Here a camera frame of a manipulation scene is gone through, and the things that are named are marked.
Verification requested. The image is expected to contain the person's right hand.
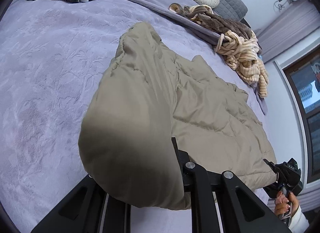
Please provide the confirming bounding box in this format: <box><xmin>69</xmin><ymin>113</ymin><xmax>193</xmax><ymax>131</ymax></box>
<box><xmin>274</xmin><ymin>190</ymin><xmax>300</xmax><ymax>220</ymax></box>

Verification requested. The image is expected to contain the purple bed blanket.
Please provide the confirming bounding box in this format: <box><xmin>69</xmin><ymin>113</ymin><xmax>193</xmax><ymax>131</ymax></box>
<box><xmin>0</xmin><ymin>0</ymin><xmax>275</xmax><ymax>233</ymax></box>

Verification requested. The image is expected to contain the beige puffer jacket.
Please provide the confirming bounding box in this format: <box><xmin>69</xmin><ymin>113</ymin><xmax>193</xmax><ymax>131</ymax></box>
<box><xmin>78</xmin><ymin>21</ymin><xmax>278</xmax><ymax>211</ymax></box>

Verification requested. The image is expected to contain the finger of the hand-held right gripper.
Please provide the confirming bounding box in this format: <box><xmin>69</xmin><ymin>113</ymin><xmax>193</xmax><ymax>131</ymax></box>
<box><xmin>263</xmin><ymin>159</ymin><xmax>280</xmax><ymax>181</ymax></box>
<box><xmin>264</xmin><ymin>182</ymin><xmax>284</xmax><ymax>195</ymax></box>

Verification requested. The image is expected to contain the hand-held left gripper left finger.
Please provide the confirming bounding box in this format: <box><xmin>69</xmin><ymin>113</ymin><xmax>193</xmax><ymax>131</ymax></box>
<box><xmin>30</xmin><ymin>174</ymin><xmax>132</xmax><ymax>233</ymax></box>

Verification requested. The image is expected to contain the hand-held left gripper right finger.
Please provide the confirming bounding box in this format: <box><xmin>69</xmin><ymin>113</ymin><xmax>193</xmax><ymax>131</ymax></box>
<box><xmin>171</xmin><ymin>137</ymin><xmax>292</xmax><ymax>233</ymax></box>

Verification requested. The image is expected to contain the cream striped garment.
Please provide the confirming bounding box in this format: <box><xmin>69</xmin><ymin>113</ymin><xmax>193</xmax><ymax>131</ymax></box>
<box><xmin>216</xmin><ymin>30</ymin><xmax>269</xmax><ymax>98</ymax></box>

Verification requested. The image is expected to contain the dark framed window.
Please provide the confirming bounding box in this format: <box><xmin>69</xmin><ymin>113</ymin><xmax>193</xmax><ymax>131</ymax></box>
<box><xmin>282</xmin><ymin>55</ymin><xmax>320</xmax><ymax>186</ymax></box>

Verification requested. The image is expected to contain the person's right forearm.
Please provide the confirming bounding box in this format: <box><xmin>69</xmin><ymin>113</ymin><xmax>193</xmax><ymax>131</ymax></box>
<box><xmin>287</xmin><ymin>205</ymin><xmax>310</xmax><ymax>233</ymax></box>

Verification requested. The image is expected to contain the brown fleece garment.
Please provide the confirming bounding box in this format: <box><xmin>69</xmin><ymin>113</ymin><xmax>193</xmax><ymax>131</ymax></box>
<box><xmin>169</xmin><ymin>2</ymin><xmax>255</xmax><ymax>39</ymax></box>

